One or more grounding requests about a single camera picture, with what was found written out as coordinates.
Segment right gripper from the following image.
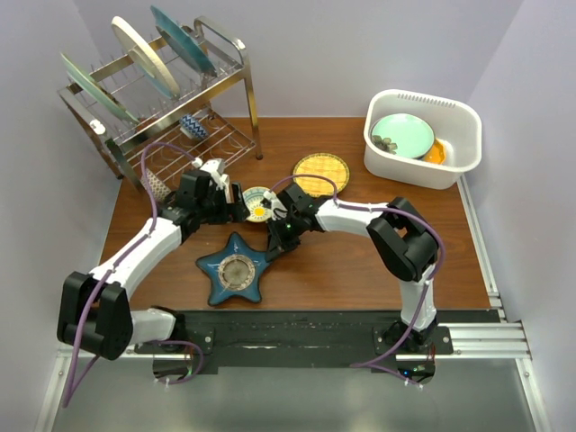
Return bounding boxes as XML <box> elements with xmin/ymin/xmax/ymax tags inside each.
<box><xmin>265</xmin><ymin>212</ymin><xmax>304</xmax><ymax>263</ymax></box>

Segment black dish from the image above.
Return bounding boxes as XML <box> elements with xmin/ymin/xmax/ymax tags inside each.
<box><xmin>195</xmin><ymin>232</ymin><xmax>269</xmax><ymax>306</ymax></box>

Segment yellow patterned plate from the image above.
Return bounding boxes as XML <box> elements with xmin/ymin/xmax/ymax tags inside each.
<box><xmin>292</xmin><ymin>153</ymin><xmax>350</xmax><ymax>197</ymax></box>

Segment mint green flower plate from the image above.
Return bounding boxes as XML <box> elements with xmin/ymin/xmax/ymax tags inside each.
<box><xmin>369</xmin><ymin>113</ymin><xmax>436</xmax><ymax>159</ymax></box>

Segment orange polka dot plate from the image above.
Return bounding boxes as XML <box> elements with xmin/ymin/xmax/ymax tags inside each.
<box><xmin>422</xmin><ymin>139</ymin><xmax>447</xmax><ymax>165</ymax></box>

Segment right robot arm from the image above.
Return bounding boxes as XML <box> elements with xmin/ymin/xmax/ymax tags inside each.
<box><xmin>262</xmin><ymin>183</ymin><xmax>444</xmax><ymax>354</ymax></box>

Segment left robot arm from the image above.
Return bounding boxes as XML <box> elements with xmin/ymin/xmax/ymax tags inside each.
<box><xmin>57</xmin><ymin>169</ymin><xmax>249</xmax><ymax>360</ymax></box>

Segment white plastic bin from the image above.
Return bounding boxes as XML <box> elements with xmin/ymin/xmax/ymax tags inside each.
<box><xmin>364</xmin><ymin>89</ymin><xmax>482</xmax><ymax>190</ymax></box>

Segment small daisy bowl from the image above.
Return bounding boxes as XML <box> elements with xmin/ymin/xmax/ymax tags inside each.
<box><xmin>243</xmin><ymin>186</ymin><xmax>273</xmax><ymax>223</ymax></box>

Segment grey patterned cup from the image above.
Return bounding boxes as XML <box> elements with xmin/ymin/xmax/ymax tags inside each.
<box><xmin>141</xmin><ymin>168</ymin><xmax>171</xmax><ymax>202</ymax></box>

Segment metal dish rack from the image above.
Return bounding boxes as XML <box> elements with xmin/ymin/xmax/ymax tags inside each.
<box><xmin>58</xmin><ymin>6</ymin><xmax>263</xmax><ymax>187</ymax></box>

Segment blue zigzag bowl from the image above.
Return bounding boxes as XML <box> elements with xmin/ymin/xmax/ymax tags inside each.
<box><xmin>179</xmin><ymin>114</ymin><xmax>209</xmax><ymax>140</ymax></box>

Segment cream plate in rack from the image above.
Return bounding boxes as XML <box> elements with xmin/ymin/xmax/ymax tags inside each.
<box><xmin>111</xmin><ymin>16</ymin><xmax>181</xmax><ymax>100</ymax></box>

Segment teal plate in rack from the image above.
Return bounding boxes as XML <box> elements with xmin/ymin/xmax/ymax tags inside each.
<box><xmin>150</xmin><ymin>5</ymin><xmax>217</xmax><ymax>77</ymax></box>

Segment green plate in rack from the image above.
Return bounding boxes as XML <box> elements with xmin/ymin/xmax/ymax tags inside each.
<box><xmin>60</xmin><ymin>53</ymin><xmax>139</xmax><ymax>124</ymax></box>

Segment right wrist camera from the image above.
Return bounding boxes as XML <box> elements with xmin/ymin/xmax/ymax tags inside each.
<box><xmin>262</xmin><ymin>190</ymin><xmax>287</xmax><ymax>221</ymax></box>

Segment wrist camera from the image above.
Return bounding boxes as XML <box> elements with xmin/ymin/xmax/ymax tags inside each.
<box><xmin>191</xmin><ymin>157</ymin><xmax>230</xmax><ymax>190</ymax></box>
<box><xmin>262</xmin><ymin>190</ymin><xmax>287</xmax><ymax>221</ymax></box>

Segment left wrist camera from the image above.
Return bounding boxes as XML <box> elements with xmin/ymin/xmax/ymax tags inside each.
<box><xmin>191</xmin><ymin>157</ymin><xmax>230</xmax><ymax>190</ymax></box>

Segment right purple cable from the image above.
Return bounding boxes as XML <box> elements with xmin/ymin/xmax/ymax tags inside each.
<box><xmin>269</xmin><ymin>175</ymin><xmax>446</xmax><ymax>377</ymax></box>

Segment purple cable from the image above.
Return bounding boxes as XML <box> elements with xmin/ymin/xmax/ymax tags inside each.
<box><xmin>269</xmin><ymin>175</ymin><xmax>446</xmax><ymax>377</ymax></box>
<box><xmin>60</xmin><ymin>141</ymin><xmax>206</xmax><ymax>409</ymax></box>

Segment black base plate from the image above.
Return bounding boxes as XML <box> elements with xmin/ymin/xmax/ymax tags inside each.
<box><xmin>78</xmin><ymin>308</ymin><xmax>500</xmax><ymax>377</ymax></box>

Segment aluminium rail frame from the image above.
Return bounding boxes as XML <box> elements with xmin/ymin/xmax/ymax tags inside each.
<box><xmin>57</xmin><ymin>159</ymin><xmax>550</xmax><ymax>431</ymax></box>

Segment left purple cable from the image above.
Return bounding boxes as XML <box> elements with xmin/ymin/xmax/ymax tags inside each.
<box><xmin>60</xmin><ymin>141</ymin><xmax>206</xmax><ymax>409</ymax></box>

